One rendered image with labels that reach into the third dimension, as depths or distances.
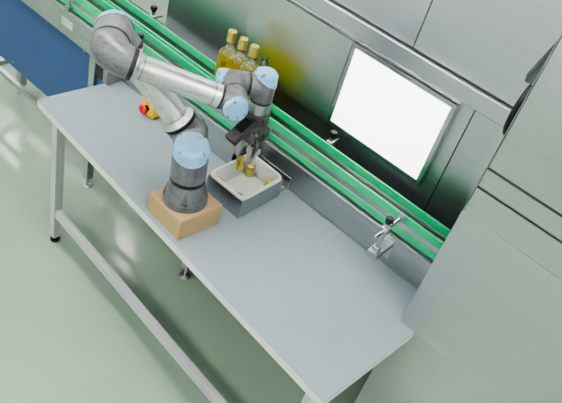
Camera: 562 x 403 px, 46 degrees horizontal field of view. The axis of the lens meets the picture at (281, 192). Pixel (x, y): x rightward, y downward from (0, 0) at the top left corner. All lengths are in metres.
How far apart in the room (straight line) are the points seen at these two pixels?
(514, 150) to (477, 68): 0.48
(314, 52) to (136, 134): 0.74
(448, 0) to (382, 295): 0.96
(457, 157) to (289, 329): 0.80
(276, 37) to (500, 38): 0.86
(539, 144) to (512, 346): 0.62
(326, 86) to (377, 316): 0.85
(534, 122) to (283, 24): 1.14
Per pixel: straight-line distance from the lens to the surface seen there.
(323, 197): 2.41
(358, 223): 2.36
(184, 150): 2.08
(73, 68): 3.23
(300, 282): 2.19
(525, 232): 1.85
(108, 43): 1.95
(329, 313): 2.14
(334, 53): 2.42
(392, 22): 2.30
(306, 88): 2.54
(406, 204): 2.33
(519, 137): 1.76
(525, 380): 2.10
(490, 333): 2.06
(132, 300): 2.74
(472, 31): 2.17
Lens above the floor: 2.32
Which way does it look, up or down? 39 degrees down
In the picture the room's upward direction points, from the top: 18 degrees clockwise
